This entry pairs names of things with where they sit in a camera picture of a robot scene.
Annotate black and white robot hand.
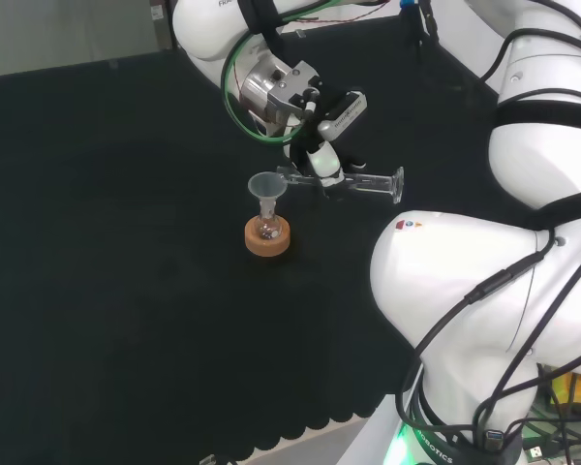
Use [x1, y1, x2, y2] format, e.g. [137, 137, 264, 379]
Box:
[284, 137, 368, 202]

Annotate clear glass graduated cylinder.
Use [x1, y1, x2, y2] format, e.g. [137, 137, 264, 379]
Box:
[275, 165, 406, 206]

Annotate small glass round-bottom flask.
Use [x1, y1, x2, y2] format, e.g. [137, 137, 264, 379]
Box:
[256, 202, 284, 241]

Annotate clear plastic funnel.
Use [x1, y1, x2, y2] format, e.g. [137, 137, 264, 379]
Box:
[247, 171, 289, 220]

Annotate brown cardboard box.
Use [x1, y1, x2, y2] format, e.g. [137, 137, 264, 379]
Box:
[149, 0, 176, 52]

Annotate black cloth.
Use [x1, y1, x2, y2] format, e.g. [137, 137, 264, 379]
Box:
[0, 13, 512, 462]

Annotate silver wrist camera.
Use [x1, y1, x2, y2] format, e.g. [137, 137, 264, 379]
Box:
[316, 88, 368, 142]

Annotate green cable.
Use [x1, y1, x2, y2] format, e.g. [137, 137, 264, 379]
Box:
[220, 0, 364, 147]

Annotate cork ring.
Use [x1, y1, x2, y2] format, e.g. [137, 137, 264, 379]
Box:
[243, 215, 292, 259]

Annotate thin red wires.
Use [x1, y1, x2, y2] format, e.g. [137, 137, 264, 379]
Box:
[290, 0, 394, 25]

